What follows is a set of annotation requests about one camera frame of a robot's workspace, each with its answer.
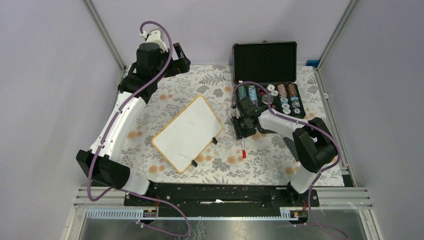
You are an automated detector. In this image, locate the red capped whiteboard marker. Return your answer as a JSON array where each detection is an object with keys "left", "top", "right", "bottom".
[{"left": 240, "top": 138, "right": 247, "bottom": 159}]

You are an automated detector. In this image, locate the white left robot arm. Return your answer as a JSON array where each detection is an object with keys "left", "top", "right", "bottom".
[{"left": 76, "top": 42, "right": 191, "bottom": 206}]

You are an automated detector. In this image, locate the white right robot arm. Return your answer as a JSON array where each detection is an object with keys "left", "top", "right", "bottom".
[{"left": 231, "top": 97, "right": 340, "bottom": 206}]

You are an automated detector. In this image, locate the yellow framed whiteboard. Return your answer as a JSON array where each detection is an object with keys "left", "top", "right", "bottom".
[{"left": 151, "top": 95, "right": 223, "bottom": 174}]

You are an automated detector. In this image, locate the blue purple poker chip stack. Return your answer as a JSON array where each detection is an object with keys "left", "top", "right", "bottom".
[{"left": 247, "top": 85, "right": 258, "bottom": 105}]

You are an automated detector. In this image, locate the green poker chip stack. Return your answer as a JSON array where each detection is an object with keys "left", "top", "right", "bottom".
[{"left": 237, "top": 85, "right": 249, "bottom": 102}]

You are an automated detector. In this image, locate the floral patterned table mat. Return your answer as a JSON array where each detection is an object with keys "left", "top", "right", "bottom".
[{"left": 94, "top": 64, "right": 345, "bottom": 186}]

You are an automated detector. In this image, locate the black poker chip case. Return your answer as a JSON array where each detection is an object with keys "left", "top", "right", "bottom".
[{"left": 231, "top": 41, "right": 306, "bottom": 120}]

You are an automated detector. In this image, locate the grey lego baseplate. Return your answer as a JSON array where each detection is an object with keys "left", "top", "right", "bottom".
[{"left": 283, "top": 137, "right": 299, "bottom": 162}]

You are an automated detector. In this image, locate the blue box in corner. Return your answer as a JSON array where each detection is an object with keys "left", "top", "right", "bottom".
[{"left": 305, "top": 60, "right": 320, "bottom": 68}]

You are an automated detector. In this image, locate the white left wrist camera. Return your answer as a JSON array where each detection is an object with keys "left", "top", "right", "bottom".
[{"left": 139, "top": 30, "right": 168, "bottom": 52}]

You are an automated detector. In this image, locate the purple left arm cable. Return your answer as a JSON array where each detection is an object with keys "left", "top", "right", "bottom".
[{"left": 86, "top": 21, "right": 192, "bottom": 238}]

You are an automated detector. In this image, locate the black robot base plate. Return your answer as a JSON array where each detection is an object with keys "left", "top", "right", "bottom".
[{"left": 124, "top": 182, "right": 320, "bottom": 218}]

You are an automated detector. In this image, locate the aluminium frame rail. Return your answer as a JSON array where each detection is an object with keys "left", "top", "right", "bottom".
[{"left": 73, "top": 186, "right": 373, "bottom": 221}]

